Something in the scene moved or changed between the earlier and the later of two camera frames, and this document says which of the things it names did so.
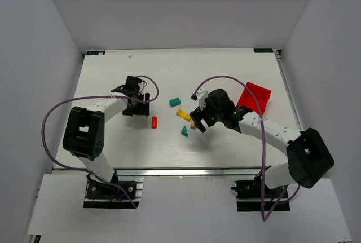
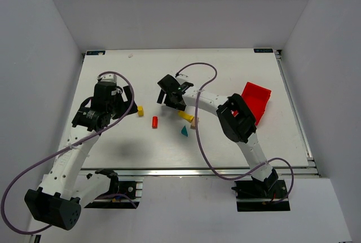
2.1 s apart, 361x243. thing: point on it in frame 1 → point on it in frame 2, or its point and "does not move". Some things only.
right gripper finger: x=199 y=125 → x=161 y=97
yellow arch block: x=183 y=115 does not move
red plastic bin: x=247 y=100 does not move
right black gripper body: x=199 y=116 → x=168 y=92
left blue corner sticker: x=95 y=52 does not move
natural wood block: x=192 y=124 does not move
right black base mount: x=249 y=195 does not move
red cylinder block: x=154 y=122 does not move
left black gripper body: x=138 y=108 → x=124 y=103
